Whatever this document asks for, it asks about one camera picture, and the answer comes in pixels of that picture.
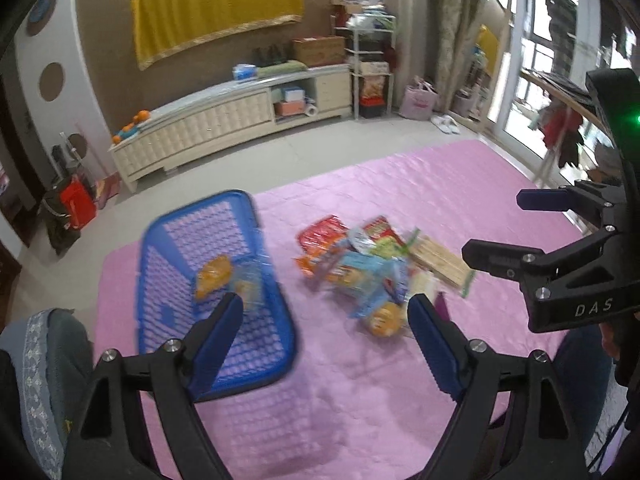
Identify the blue round wall disc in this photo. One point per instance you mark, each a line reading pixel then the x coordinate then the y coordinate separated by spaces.
pixel 41 10

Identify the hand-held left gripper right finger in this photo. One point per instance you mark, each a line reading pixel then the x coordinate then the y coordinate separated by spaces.
pixel 435 345

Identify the wooden drying rack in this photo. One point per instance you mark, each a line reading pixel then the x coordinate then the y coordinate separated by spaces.
pixel 545 85

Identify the colourful gift bag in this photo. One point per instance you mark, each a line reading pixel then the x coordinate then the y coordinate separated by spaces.
pixel 107 187

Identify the green cushion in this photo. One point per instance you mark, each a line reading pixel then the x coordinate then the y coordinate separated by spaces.
pixel 280 68

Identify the black bag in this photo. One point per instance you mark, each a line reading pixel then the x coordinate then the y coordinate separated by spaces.
pixel 57 225

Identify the black garment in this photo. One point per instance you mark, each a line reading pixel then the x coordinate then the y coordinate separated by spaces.
pixel 570 152

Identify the oranges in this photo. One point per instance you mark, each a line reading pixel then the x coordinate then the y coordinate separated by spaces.
pixel 142 116

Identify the brown round wall disc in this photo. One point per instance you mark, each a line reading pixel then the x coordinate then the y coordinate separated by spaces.
pixel 77 145
pixel 52 80

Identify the red bag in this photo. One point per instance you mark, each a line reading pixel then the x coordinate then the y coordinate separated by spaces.
pixel 77 202

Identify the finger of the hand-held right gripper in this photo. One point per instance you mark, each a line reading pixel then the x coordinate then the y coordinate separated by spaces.
pixel 500 257
pixel 542 199

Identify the pink quilted mat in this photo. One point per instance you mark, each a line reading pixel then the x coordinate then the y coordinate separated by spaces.
pixel 350 185

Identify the person's grey patterned clothing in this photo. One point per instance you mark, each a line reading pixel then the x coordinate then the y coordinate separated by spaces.
pixel 45 360

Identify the blue and orange toy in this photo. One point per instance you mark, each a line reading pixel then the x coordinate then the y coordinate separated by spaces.
pixel 127 131

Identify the orange box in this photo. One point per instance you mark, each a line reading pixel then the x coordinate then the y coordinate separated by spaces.
pixel 290 108

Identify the orange printed bag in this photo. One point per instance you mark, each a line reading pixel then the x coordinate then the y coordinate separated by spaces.
pixel 374 87

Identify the white shelf rack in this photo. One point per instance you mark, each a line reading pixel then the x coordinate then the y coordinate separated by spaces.
pixel 356 55

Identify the clear snack packet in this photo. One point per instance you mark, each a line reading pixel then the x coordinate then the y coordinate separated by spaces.
pixel 247 282

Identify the pile of mixed snack packs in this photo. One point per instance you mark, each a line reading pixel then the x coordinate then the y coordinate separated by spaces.
pixel 360 270

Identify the orange snack packet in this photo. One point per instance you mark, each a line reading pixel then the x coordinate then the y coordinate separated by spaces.
pixel 215 275

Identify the person's right leg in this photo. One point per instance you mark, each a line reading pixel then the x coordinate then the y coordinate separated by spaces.
pixel 580 365

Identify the pink tote bag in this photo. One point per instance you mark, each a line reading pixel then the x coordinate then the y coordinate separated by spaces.
pixel 419 102

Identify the red garment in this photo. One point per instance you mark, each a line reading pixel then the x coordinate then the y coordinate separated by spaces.
pixel 555 127

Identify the brown cardboard box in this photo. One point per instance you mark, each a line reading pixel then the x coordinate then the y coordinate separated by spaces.
pixel 320 50

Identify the beige curtain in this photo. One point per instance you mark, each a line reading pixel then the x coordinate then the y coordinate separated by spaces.
pixel 450 20

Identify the cream tv cabinet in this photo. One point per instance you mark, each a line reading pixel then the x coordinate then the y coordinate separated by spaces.
pixel 210 125

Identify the dark red box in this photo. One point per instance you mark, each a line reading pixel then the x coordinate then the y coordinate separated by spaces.
pixel 342 15

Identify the dark hanging clothes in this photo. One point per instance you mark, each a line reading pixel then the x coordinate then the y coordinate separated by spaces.
pixel 562 20

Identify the blue tissue box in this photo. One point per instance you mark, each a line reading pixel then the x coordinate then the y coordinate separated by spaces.
pixel 245 72

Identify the yellow cloth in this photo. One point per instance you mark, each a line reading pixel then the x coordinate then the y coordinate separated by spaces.
pixel 215 5

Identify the white plastic bags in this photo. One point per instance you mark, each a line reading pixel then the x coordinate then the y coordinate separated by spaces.
pixel 367 21

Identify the white paper roll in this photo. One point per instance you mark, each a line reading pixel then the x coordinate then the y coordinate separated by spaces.
pixel 311 109

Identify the glass balcony door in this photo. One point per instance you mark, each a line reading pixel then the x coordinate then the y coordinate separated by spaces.
pixel 530 60

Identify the arched floor mirror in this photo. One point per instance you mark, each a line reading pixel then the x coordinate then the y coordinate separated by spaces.
pixel 492 35

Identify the red and black crate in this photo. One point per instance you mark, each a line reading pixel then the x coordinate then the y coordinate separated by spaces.
pixel 372 107

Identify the blue plastic basket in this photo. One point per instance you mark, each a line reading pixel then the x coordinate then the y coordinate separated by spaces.
pixel 167 315

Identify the white slipper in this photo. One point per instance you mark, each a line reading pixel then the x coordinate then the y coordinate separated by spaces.
pixel 452 124
pixel 440 122

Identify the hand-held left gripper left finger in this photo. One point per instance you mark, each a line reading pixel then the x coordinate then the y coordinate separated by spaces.
pixel 220 345

